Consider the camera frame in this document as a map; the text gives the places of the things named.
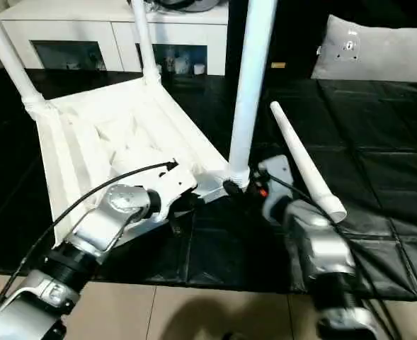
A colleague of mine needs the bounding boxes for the white plastic table leg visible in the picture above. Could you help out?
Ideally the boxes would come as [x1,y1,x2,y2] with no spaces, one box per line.
[0,0,52,120]
[130,0,164,86]
[269,101,348,224]
[227,0,278,189]

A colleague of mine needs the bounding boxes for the white plastic table top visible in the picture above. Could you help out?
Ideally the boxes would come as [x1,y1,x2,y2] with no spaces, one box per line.
[24,76,253,249]

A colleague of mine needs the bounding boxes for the black table mat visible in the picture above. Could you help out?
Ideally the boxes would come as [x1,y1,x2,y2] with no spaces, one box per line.
[0,67,417,297]

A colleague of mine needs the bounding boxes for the black cabinet with yellow label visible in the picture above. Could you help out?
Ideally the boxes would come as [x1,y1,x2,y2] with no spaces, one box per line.
[226,0,331,80]

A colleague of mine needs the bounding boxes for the grey cushion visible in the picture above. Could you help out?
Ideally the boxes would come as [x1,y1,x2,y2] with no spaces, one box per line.
[311,14,417,83]

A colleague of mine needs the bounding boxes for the black gear on cabinet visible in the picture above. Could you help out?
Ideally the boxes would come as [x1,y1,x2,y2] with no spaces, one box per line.
[127,0,228,13]

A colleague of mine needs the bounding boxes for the white glass-door cabinet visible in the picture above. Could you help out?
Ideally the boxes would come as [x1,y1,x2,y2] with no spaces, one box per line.
[0,0,230,75]

